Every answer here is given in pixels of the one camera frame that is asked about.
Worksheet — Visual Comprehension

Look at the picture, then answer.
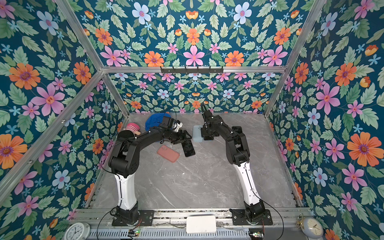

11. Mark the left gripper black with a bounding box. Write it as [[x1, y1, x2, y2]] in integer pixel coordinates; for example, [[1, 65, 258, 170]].
[[166, 128, 192, 144]]

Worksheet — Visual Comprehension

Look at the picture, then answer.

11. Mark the light blue phone case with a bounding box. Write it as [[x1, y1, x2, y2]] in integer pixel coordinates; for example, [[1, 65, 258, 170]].
[[193, 125, 204, 143]]

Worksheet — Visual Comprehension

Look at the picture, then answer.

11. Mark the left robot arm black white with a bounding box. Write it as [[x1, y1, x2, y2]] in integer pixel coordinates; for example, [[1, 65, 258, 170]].
[[108, 114, 196, 227]]

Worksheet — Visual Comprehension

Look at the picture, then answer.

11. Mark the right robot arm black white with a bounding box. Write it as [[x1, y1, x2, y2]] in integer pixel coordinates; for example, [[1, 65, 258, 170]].
[[201, 110, 266, 225]]

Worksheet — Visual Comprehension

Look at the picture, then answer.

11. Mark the black phone left middle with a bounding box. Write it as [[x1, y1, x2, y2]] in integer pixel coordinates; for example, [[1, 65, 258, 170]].
[[182, 139, 196, 158]]

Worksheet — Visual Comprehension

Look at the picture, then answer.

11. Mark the pink phone case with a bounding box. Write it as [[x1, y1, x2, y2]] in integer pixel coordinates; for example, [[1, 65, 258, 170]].
[[157, 146, 180, 163]]

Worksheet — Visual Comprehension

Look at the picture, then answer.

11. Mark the blue baseball cap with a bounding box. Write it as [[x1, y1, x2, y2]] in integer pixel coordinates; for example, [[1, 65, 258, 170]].
[[145, 113, 171, 131]]

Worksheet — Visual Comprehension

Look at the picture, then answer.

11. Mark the plush doll pink hat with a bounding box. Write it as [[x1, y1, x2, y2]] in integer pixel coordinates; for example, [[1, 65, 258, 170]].
[[117, 123, 141, 141]]

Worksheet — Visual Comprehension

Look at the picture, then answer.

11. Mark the white round clock left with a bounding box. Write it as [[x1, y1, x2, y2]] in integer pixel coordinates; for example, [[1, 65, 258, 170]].
[[64, 222, 91, 240]]

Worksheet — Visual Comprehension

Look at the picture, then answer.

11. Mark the cream alarm clock right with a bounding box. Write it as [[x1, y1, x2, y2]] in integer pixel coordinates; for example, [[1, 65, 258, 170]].
[[296, 213, 324, 240]]

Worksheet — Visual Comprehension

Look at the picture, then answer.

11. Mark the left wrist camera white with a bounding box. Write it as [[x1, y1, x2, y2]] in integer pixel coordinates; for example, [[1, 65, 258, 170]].
[[172, 120, 183, 133]]

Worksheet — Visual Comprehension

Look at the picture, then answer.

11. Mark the black hook bar on frame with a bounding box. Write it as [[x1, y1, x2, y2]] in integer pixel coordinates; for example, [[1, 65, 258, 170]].
[[160, 67, 224, 74]]

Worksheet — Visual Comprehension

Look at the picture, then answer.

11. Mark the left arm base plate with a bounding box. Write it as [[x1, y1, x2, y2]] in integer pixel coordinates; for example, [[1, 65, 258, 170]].
[[112, 209, 155, 227]]

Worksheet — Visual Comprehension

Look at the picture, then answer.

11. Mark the white box on rail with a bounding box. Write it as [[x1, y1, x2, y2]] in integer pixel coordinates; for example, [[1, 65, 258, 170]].
[[186, 215, 217, 234]]

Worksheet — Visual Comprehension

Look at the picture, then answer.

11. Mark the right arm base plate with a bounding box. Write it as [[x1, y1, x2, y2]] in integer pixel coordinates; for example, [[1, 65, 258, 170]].
[[230, 209, 273, 226]]

